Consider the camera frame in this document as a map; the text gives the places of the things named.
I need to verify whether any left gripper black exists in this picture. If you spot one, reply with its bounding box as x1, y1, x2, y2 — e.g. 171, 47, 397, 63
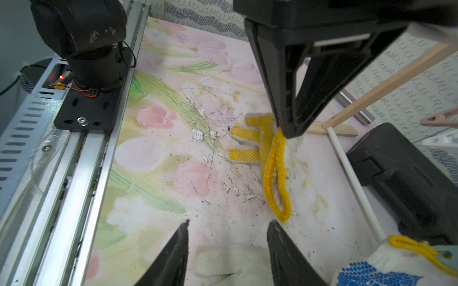
233, 0, 458, 139

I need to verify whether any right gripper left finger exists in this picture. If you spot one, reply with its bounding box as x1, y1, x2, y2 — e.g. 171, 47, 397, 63
135, 219, 190, 286

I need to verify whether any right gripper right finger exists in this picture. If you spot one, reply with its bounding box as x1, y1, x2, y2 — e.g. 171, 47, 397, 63
267, 220, 326, 286

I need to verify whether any yellow dotted work glove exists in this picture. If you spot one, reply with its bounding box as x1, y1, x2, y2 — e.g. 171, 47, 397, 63
225, 113, 302, 223

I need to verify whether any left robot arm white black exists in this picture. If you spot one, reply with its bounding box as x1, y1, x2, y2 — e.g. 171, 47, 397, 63
31, 1, 458, 139

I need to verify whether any white work glove yellow cuff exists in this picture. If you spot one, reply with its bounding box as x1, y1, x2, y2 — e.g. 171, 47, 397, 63
192, 244, 274, 286

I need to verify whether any black plastic tool case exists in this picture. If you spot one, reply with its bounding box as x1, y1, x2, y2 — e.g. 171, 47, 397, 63
347, 123, 458, 245

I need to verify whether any wooden drying rack frame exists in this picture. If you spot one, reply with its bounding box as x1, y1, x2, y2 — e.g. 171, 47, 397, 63
322, 44, 458, 243

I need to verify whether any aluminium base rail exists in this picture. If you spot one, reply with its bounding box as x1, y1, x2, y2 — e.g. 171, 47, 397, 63
1, 1, 151, 286

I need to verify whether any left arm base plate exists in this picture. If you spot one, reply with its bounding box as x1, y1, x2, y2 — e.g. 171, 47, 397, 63
54, 88, 122, 133

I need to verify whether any perforated cable tray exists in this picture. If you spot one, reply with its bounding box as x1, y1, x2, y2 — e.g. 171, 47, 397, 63
1, 56, 67, 225

